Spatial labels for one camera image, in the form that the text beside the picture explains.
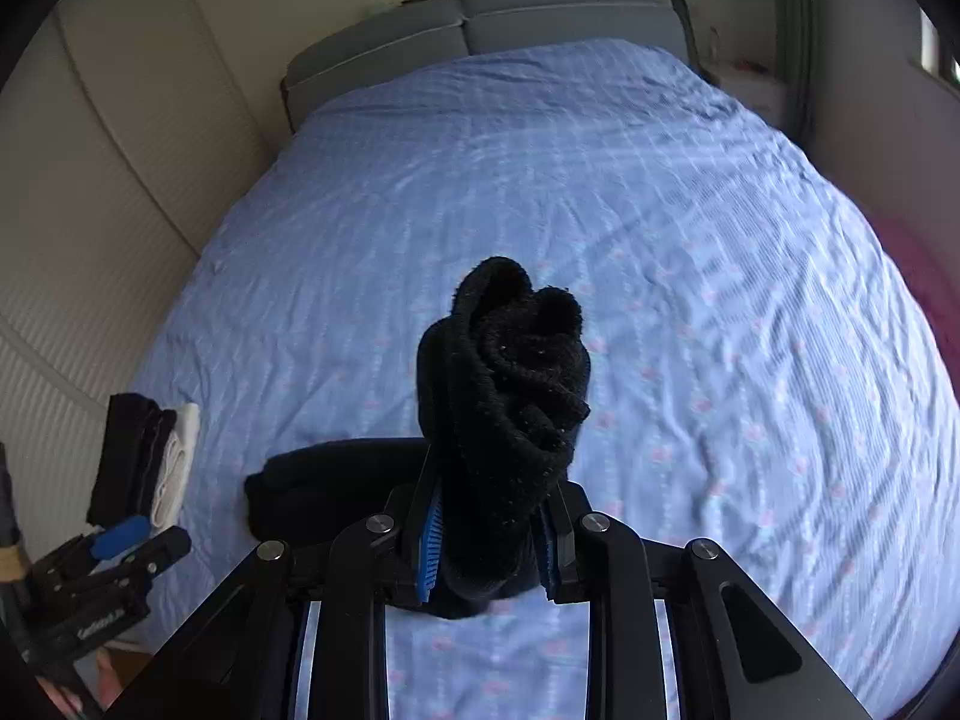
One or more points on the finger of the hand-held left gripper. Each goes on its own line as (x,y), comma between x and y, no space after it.
(161,547)
(124,535)

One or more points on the bed with blue sheet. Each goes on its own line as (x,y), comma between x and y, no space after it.
(600,240)

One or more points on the grey padded headboard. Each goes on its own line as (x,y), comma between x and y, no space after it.
(480,22)

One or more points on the pink cloth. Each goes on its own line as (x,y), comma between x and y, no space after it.
(919,270)

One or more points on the green curtain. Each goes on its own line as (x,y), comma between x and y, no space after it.
(796,22)

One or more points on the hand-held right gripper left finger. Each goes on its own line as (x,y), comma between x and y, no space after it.
(426,549)

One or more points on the white nightstand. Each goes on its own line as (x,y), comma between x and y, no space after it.
(754,86)

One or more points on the person's left hand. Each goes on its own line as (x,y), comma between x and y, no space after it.
(109,682)

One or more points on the window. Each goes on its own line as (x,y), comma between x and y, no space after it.
(937,45)

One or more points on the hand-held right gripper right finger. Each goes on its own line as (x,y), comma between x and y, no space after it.
(550,556)

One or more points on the white wardrobe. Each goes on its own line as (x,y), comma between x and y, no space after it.
(112,187)

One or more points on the folded white garment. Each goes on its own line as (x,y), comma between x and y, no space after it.
(176,457)

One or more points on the black pants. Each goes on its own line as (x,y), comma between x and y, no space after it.
(510,382)

